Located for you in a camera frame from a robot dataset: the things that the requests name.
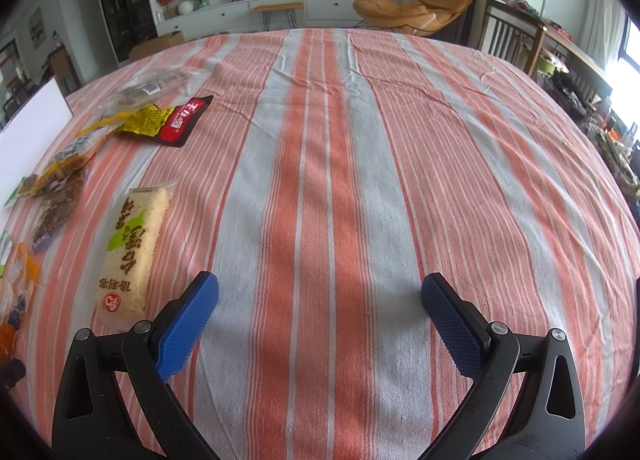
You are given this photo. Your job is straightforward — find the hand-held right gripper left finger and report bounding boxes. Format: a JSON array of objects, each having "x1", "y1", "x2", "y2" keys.
[{"x1": 51, "y1": 271, "x2": 221, "y2": 460}]

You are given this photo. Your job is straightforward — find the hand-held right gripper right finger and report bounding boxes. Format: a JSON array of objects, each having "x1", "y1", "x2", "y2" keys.
[{"x1": 421, "y1": 272, "x2": 587, "y2": 460}]

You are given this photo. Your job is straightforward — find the yellow-edged snack packet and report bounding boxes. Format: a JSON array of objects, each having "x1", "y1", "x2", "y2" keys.
[{"x1": 35, "y1": 111, "x2": 132, "y2": 191}]

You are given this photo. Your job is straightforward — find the green-labelled brown snack packet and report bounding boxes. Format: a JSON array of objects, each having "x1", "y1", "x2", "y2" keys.
[{"x1": 4, "y1": 174, "x2": 40, "y2": 208}]

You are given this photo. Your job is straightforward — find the clear packet of brown snacks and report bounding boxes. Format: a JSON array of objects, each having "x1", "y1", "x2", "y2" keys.
[{"x1": 102, "y1": 71, "x2": 191, "y2": 113}]

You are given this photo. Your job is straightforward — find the cream cake packet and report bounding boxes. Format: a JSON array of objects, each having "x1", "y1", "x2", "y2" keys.
[{"x1": 96, "y1": 179, "x2": 180, "y2": 328}]

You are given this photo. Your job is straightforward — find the orange snack packet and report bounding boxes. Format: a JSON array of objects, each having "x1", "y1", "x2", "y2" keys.
[{"x1": 0, "y1": 241, "x2": 41, "y2": 361}]

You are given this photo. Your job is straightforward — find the clear packet of dark strips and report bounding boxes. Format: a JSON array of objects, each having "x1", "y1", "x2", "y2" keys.
[{"x1": 31, "y1": 167, "x2": 90, "y2": 253}]

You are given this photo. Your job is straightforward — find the yellow red black snack packet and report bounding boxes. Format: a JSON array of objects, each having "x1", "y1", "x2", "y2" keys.
[{"x1": 114, "y1": 95, "x2": 215, "y2": 148}]

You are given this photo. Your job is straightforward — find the orange white striped tablecloth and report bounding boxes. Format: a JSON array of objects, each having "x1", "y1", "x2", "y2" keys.
[{"x1": 10, "y1": 27, "x2": 640, "y2": 460}]

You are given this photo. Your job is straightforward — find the white board panel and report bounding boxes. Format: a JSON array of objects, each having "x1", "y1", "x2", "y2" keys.
[{"x1": 0, "y1": 76, "x2": 74, "y2": 206}]

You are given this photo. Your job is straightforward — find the cardboard box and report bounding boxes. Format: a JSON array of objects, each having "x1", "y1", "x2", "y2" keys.
[{"x1": 129, "y1": 31, "x2": 186, "y2": 61}]

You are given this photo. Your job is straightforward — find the wooden dining chair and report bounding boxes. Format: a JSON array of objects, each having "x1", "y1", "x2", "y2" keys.
[{"x1": 479, "y1": 0, "x2": 548, "y2": 76}]

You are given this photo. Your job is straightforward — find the white television cabinet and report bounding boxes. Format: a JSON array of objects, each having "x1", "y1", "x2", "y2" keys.
[{"x1": 157, "y1": 0, "x2": 371, "y2": 38}]

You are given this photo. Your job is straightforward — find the white door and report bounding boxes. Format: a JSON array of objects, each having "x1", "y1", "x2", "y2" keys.
[{"x1": 75, "y1": 0, "x2": 108, "y2": 71}]

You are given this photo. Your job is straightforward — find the orange lounge chair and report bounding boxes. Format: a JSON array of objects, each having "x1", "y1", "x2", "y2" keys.
[{"x1": 353, "y1": 0, "x2": 475, "y2": 38}]

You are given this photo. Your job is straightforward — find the wooden bench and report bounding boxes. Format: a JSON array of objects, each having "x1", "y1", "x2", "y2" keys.
[{"x1": 251, "y1": 1, "x2": 305, "y2": 32}]

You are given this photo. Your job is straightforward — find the framed wall picture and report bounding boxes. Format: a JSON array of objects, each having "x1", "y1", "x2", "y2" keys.
[{"x1": 27, "y1": 7, "x2": 47, "y2": 48}]

